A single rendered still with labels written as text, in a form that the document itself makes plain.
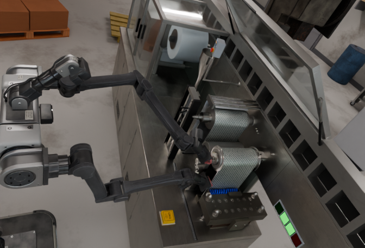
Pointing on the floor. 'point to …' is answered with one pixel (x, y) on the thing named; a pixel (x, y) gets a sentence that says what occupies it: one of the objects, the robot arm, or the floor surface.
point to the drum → (347, 64)
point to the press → (314, 2)
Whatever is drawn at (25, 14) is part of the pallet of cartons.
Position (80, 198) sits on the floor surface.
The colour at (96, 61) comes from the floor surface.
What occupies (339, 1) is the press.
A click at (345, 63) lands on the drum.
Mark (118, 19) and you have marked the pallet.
